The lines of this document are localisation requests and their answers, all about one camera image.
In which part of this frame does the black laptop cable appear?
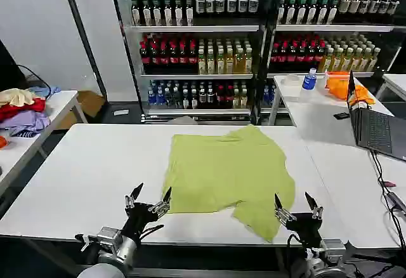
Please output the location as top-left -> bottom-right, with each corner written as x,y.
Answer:
370,150 -> 406,248

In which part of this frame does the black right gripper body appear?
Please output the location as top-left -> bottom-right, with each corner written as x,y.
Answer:
284,213 -> 326,249

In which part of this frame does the white table with laptop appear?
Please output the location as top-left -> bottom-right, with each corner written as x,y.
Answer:
272,74 -> 406,249

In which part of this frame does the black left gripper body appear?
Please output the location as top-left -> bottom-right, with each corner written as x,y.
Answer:
121,201 -> 159,241

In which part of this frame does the white table with clothes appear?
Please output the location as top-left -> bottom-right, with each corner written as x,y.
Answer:
0,89 -> 88,196

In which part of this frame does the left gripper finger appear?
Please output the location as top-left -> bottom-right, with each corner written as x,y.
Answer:
124,182 -> 145,209
147,186 -> 173,219

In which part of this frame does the grey chair back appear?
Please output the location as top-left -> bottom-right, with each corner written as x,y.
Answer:
166,116 -> 199,126

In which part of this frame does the grey cable adapter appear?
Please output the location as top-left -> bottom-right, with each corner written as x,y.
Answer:
388,192 -> 406,214

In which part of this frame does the red cloth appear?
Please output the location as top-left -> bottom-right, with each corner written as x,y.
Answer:
0,98 -> 47,122

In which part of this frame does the water bottle blue label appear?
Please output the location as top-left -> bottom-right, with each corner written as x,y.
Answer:
299,68 -> 318,103

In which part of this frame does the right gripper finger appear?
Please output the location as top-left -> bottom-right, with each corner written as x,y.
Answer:
304,191 -> 325,220
273,192 -> 298,225

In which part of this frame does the black slanted pole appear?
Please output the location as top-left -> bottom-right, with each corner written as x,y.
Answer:
60,0 -> 109,103

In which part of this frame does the shelf unit with bottles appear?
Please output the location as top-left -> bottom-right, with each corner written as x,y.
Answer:
109,0 -> 270,125
259,0 -> 406,124

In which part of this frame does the black monitor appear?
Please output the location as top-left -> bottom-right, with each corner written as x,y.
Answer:
0,39 -> 27,92

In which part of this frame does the cardboard box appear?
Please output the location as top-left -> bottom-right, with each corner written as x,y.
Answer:
55,90 -> 107,129

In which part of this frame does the thin black cable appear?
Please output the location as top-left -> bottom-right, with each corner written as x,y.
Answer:
15,64 -> 53,96

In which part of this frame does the blue cloth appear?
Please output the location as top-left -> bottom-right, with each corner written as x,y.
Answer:
28,85 -> 61,100

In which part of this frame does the cream cloth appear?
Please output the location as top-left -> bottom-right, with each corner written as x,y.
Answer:
0,88 -> 35,107

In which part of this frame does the small white table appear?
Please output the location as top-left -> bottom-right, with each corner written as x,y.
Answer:
376,74 -> 406,103

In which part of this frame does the white tape roll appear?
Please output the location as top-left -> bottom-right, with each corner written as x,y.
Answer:
282,74 -> 301,86

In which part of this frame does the light green shirt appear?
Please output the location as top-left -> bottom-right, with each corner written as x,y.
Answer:
161,124 -> 296,243

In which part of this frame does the purple cloth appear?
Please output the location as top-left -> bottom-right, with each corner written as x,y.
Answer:
0,110 -> 51,138

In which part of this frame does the orange cloth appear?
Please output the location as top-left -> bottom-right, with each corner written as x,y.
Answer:
326,70 -> 376,106

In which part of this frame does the black laptop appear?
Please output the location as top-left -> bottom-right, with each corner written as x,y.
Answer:
346,70 -> 406,161

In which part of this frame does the large white folding table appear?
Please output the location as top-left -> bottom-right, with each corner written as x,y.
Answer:
0,123 -> 347,249

